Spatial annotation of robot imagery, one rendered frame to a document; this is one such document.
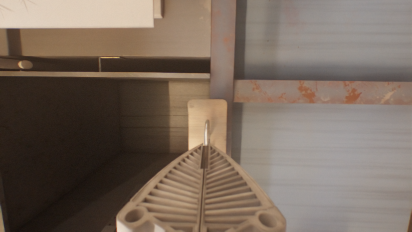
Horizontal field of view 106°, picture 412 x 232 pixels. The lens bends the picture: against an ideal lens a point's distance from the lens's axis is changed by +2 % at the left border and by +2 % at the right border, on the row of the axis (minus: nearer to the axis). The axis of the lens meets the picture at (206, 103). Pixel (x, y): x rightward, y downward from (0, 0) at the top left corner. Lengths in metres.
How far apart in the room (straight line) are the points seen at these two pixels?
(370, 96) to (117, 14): 0.51
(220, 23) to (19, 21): 0.32
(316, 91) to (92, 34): 0.51
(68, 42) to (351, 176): 0.77
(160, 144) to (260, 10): 0.90
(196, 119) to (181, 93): 0.65
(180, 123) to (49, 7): 0.81
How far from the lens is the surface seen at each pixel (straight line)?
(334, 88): 0.44
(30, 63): 0.54
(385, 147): 0.63
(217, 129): 0.33
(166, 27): 0.38
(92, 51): 0.44
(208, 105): 0.31
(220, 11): 0.38
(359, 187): 0.63
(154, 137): 1.07
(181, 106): 0.98
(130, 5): 0.27
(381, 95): 0.51
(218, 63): 0.35
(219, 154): 0.16
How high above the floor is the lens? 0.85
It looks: 2 degrees up
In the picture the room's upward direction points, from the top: 89 degrees counter-clockwise
